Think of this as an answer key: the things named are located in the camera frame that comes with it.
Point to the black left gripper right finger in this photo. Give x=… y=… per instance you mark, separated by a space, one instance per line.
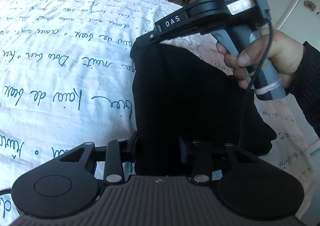
x=241 y=181

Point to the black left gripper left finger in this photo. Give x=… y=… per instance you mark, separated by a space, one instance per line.
x=71 y=182

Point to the white bedsheet with script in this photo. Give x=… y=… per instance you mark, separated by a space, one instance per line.
x=66 y=75

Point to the dark sleeve forearm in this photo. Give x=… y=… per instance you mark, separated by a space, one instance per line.
x=305 y=87

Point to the black pants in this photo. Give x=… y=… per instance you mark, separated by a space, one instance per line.
x=187 y=110

